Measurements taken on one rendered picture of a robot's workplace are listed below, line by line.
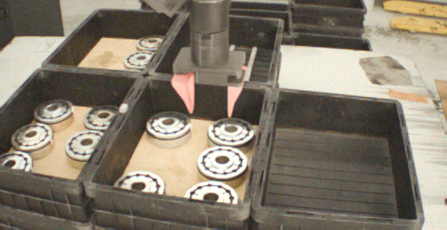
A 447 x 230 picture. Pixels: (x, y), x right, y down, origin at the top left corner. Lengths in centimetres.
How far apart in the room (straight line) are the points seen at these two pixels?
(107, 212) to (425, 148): 89
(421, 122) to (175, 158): 78
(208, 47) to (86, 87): 58
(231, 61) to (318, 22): 186
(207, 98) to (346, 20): 156
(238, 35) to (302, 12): 110
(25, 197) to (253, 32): 85
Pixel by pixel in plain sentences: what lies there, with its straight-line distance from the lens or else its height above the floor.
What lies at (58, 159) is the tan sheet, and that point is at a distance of 112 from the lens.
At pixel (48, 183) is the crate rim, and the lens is 92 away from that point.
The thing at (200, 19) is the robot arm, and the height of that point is 123.
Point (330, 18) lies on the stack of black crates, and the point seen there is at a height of 53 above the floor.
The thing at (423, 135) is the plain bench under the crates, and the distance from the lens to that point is 147.
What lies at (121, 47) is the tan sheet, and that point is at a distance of 156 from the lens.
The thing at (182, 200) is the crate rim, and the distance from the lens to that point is 83.
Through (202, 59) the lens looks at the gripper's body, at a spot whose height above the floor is 117.
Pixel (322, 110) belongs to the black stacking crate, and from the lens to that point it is 114.
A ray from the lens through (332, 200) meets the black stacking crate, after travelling 99.
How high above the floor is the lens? 150
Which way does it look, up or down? 33 degrees down
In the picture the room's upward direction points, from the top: straight up
